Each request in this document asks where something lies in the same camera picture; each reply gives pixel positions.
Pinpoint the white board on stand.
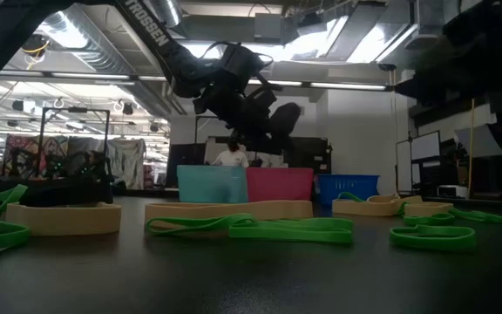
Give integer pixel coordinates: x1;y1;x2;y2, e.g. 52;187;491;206
396;129;443;195

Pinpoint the black square panel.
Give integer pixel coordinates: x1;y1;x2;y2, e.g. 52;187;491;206
292;136;333;175

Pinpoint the black rubber band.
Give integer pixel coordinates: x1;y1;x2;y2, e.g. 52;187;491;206
17;176;115;208

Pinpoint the blue plastic basket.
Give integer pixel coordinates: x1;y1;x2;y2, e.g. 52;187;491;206
317;174;381;207

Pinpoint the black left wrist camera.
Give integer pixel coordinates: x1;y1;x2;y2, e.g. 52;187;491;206
222;42;274;82

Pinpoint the long tube light fixture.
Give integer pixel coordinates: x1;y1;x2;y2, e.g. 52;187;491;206
0;71;176;85
250;79;388;92

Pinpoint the colourful patterned quilt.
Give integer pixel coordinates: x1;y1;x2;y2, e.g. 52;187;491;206
1;133;70;179

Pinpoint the white box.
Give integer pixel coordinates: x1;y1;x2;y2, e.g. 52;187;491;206
436;184;470;199

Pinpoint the black monitor panel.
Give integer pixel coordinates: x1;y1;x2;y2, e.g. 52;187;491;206
165;142;208;189

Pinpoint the black and yellow cable reel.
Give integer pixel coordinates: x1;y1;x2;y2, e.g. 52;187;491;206
19;32;52;60

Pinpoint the grey angled panel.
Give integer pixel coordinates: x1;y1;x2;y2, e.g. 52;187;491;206
453;124;502;159

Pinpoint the red plastic basket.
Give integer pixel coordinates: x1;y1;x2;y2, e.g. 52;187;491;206
245;167;315;203

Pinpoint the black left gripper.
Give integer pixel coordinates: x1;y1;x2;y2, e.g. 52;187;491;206
193;83;302;154

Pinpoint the grey hanging cloth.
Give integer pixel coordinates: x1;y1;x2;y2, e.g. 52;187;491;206
105;138;147;189

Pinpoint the teal plastic basket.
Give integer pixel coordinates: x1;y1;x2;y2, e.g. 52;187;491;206
176;164;249;205

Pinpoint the grey metal box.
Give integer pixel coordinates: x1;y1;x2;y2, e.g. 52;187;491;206
253;11;283;44

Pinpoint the black equipment rack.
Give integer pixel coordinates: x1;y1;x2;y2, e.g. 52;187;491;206
410;150;470;198

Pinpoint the black table mat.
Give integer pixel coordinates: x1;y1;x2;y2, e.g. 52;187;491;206
0;195;502;314

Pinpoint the silver ventilation duct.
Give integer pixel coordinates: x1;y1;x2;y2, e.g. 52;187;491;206
37;0;182;117

